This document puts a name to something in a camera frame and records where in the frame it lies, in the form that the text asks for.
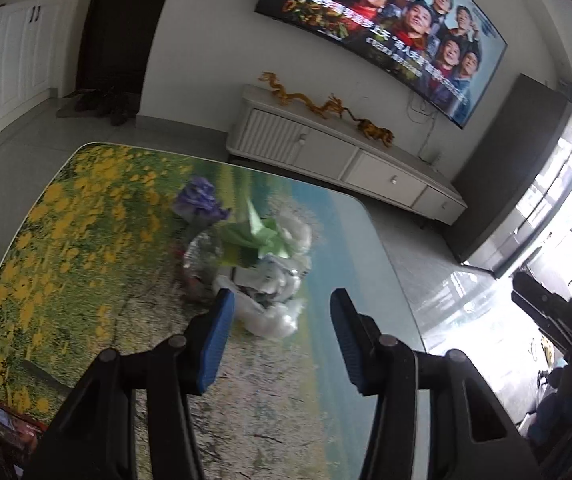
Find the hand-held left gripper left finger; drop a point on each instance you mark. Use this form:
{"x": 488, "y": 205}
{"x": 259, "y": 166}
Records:
{"x": 217, "y": 342}

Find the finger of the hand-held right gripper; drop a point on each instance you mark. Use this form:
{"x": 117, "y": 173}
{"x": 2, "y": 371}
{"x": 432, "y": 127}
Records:
{"x": 548, "y": 307}

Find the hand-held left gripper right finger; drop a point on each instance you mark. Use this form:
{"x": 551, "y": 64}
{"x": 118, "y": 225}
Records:
{"x": 348, "y": 342}

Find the blue cloth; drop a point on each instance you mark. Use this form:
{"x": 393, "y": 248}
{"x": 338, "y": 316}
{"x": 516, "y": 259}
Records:
{"x": 561, "y": 412}

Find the silver foil wrapper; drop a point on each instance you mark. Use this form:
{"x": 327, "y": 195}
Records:
{"x": 201, "y": 260}

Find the white and green wrapper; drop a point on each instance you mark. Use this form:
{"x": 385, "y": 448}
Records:
{"x": 281, "y": 272}

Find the green folded paper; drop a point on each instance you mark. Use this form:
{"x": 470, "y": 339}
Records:
{"x": 255, "y": 235}

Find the thin white plastic bag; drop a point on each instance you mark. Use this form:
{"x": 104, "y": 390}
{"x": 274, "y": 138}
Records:
{"x": 294, "y": 232}

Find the glass balcony door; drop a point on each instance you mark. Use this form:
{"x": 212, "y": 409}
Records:
{"x": 558, "y": 185}

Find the tall grey cabinet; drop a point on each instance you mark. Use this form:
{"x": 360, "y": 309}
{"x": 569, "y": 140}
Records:
{"x": 511, "y": 175}

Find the large purple wrapper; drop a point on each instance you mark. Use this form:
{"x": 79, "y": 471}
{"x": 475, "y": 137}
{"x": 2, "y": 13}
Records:
{"x": 201, "y": 201}

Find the white television stand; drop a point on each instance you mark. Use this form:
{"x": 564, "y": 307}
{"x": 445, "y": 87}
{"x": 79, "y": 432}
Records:
{"x": 336, "y": 160}

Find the white remote control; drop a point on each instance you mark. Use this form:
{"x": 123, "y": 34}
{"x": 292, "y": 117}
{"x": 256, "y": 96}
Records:
{"x": 435, "y": 158}

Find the golden tiger figurine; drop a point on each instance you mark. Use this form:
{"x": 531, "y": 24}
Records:
{"x": 377, "y": 132}

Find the red box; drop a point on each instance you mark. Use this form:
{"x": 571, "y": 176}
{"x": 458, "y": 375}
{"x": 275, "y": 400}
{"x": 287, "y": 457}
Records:
{"x": 12, "y": 430}

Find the golden dragon figurine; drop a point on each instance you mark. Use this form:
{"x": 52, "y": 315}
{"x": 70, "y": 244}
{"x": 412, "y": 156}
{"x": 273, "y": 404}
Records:
{"x": 298, "y": 100}

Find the dark shoe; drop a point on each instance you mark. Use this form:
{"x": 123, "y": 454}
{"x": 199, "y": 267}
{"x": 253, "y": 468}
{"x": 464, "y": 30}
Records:
{"x": 85, "y": 101}
{"x": 120, "y": 110}
{"x": 103, "y": 100}

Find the dark brown door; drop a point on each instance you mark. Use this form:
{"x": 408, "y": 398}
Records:
{"x": 121, "y": 25}

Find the white lower cabinets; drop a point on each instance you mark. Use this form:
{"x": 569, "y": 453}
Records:
{"x": 6, "y": 75}

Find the wall-mounted television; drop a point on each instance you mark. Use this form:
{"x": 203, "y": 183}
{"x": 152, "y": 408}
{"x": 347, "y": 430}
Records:
{"x": 381, "y": 25}

